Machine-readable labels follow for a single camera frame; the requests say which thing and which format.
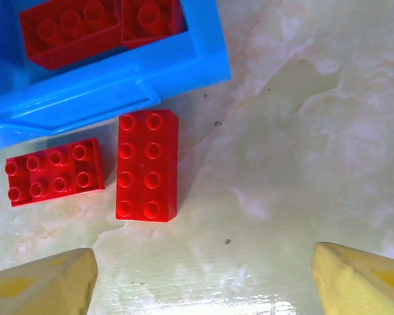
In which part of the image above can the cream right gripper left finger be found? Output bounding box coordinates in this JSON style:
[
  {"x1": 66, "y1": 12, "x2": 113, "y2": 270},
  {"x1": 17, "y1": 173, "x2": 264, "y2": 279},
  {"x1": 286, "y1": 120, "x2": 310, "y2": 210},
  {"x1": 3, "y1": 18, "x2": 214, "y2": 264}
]
[{"x1": 0, "y1": 247, "x2": 99, "y2": 315}]

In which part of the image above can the long red lego brick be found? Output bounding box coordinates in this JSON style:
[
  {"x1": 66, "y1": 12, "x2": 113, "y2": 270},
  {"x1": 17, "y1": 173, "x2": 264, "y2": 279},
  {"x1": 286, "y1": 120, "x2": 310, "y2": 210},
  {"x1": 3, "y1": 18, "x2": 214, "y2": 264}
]
[{"x1": 18, "y1": 0, "x2": 122, "y2": 72}]

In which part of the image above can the red eight-stud lego brick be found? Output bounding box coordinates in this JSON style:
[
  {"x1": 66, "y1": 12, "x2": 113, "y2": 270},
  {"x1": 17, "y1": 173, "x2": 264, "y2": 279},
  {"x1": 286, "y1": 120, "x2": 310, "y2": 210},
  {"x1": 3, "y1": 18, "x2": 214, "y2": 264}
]
[{"x1": 115, "y1": 110, "x2": 180, "y2": 224}]

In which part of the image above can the small red lego brick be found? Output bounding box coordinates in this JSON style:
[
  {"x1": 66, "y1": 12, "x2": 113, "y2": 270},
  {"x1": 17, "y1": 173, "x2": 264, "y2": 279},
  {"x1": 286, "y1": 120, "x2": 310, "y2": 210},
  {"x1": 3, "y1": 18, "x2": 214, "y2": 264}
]
[{"x1": 120, "y1": 0, "x2": 190, "y2": 50}]

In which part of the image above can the flat red lego plate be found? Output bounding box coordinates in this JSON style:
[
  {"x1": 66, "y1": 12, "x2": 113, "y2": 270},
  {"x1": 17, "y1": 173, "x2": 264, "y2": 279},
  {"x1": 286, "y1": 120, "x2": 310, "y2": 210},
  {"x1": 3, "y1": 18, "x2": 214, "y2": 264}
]
[{"x1": 5, "y1": 137, "x2": 106, "y2": 207}]

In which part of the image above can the blue three-compartment bin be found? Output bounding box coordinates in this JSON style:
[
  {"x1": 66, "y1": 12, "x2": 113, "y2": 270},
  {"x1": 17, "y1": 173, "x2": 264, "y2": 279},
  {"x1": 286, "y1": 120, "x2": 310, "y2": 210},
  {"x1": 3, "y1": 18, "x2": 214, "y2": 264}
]
[{"x1": 0, "y1": 0, "x2": 233, "y2": 154}]

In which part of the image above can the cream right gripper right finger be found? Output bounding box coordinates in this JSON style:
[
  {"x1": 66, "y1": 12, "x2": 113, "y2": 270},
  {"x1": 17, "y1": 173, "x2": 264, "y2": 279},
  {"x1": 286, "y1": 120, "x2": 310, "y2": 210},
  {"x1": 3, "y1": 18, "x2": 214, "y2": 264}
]
[{"x1": 310, "y1": 241, "x2": 394, "y2": 315}]

